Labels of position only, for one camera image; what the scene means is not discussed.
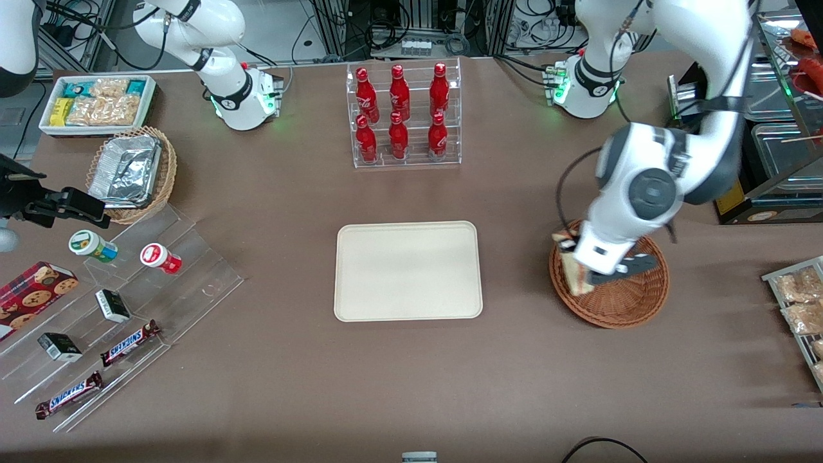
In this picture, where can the teal snack pack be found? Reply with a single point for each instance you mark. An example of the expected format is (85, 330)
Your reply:
(76, 89)
(136, 86)

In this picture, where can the white plastic snack bin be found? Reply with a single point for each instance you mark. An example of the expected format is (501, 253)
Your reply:
(45, 125)

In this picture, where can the white power strip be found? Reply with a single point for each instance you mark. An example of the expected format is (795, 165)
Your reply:
(416, 47)

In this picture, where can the clear cracker bag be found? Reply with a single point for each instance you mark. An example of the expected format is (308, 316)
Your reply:
(108, 87)
(103, 110)

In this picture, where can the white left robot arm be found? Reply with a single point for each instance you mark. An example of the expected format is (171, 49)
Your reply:
(649, 186)

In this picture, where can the yellow snack pack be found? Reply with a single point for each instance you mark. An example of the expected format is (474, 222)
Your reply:
(61, 112)

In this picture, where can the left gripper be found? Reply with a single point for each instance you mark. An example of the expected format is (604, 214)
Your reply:
(575, 240)

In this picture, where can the aluminium foil container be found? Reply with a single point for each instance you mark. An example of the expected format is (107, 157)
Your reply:
(122, 180)
(132, 146)

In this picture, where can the red cola bottle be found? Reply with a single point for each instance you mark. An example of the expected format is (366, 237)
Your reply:
(366, 143)
(439, 90)
(398, 140)
(366, 96)
(399, 93)
(438, 139)

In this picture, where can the triangular sandwich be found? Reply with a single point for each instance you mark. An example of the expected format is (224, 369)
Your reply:
(575, 276)

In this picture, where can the clear acrylic bottle rack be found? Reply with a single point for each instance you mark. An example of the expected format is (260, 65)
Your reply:
(415, 161)

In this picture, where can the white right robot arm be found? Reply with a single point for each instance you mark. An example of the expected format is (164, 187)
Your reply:
(218, 26)

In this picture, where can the clear acrylic step stand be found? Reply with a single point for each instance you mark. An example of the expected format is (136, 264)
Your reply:
(193, 276)

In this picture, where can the Snickers chocolate bar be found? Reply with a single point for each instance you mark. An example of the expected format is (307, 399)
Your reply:
(69, 395)
(128, 344)

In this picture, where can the red lid snack cup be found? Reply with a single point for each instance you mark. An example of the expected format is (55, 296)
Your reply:
(157, 256)

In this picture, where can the clear bag of fried snacks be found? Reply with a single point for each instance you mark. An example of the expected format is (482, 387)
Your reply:
(804, 318)
(797, 286)

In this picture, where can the small grey device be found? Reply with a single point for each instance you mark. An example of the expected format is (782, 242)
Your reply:
(419, 458)

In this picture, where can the red plaid cookie box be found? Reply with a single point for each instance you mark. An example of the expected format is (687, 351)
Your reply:
(32, 296)

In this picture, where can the beige rectangular tray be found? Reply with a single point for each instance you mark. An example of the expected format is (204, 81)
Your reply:
(398, 276)

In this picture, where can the small light wicker basket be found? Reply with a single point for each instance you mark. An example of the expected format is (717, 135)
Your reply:
(166, 173)

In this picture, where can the small dark green box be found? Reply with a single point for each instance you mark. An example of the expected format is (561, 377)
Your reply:
(59, 347)
(113, 306)

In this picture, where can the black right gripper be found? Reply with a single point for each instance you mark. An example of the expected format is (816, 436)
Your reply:
(14, 195)

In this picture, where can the large brown wicker basket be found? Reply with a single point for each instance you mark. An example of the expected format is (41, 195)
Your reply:
(624, 302)

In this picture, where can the green lid snack cup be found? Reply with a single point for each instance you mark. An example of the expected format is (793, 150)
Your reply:
(87, 243)

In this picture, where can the black steel food display case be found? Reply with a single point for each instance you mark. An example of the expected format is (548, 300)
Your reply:
(771, 215)

